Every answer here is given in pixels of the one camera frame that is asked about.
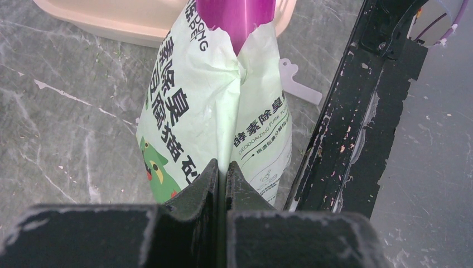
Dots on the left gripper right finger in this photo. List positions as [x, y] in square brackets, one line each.
[257, 235]

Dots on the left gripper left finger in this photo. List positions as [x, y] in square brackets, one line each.
[177, 233]

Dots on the green cat litter bag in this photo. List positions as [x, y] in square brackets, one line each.
[206, 102]

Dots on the beige litter box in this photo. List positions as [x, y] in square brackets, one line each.
[146, 23]

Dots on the magenta litter scoop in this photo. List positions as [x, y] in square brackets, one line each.
[238, 18]

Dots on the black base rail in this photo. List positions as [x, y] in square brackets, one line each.
[347, 153]

